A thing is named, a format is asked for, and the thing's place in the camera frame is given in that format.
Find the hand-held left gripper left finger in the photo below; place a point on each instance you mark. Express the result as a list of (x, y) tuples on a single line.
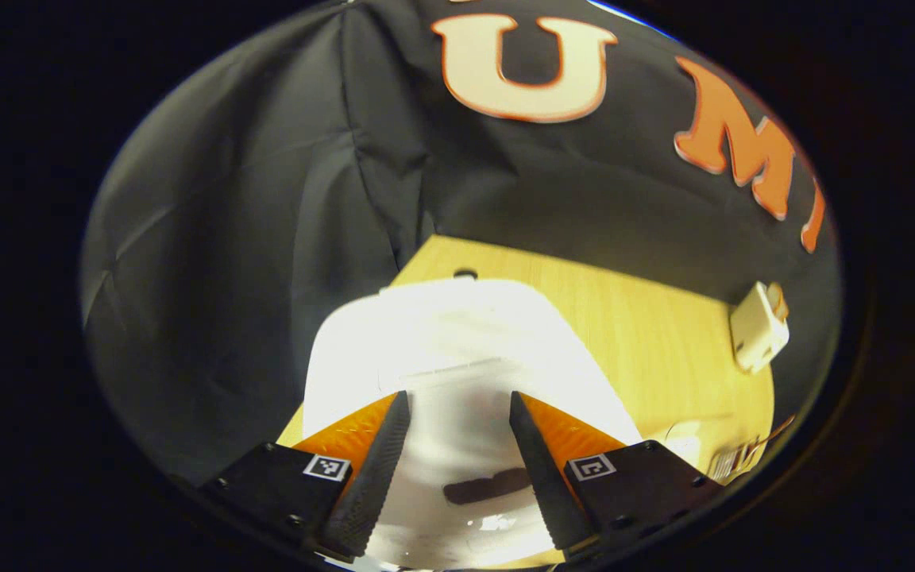
[(378, 477)]

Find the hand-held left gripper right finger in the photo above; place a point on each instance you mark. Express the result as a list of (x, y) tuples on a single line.
[(541, 477)]

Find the white rice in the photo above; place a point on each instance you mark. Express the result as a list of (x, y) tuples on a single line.
[(684, 451)]

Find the white rice cooker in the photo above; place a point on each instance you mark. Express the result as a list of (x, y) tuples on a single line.
[(457, 342)]

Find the clear plastic rice container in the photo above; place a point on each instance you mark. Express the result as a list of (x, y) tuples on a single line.
[(688, 429)]

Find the black backdrop cloth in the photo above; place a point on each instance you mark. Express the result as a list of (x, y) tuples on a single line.
[(227, 278)]

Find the white toaster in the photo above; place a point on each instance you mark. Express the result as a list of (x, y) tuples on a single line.
[(755, 330)]

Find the brown toast slice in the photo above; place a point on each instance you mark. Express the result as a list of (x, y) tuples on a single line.
[(777, 300)]

